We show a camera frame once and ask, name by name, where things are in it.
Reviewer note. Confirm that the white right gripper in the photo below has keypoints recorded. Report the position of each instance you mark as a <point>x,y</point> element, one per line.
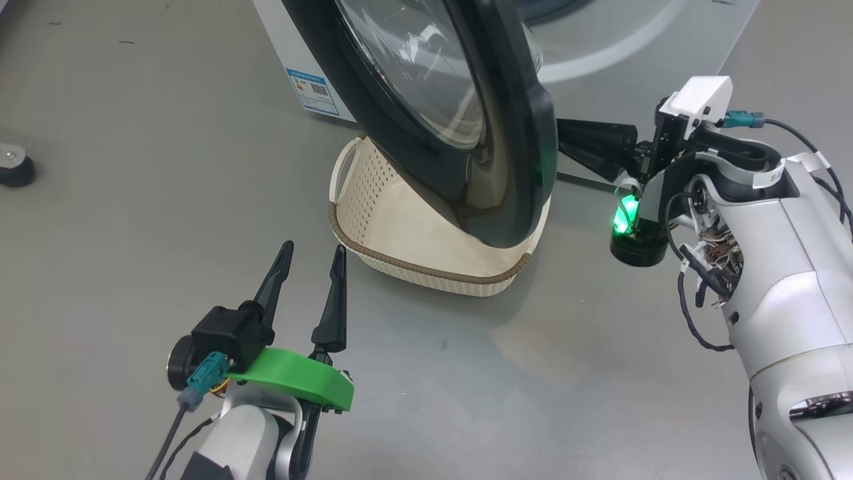
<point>700,96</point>

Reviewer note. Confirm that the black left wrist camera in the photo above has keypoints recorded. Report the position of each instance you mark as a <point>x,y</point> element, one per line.
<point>226,333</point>

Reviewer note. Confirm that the blue white energy label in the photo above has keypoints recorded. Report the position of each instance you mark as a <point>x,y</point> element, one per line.
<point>312,90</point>

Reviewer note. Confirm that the cream perforated laundry basket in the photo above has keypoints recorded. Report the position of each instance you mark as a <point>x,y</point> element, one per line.
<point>400,233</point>

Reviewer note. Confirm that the black round base foot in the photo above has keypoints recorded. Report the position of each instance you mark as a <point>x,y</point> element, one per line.
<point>14,166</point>

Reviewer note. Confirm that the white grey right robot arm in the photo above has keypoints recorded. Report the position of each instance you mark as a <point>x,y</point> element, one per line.
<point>786,266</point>

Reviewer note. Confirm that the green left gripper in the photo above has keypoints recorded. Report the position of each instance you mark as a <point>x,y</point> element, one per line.
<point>300,376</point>

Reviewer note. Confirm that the white front-load washing machine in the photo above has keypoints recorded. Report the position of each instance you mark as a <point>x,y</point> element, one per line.
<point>633,33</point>

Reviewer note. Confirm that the round glass washer door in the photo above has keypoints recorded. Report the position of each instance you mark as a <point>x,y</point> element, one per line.
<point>520,166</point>

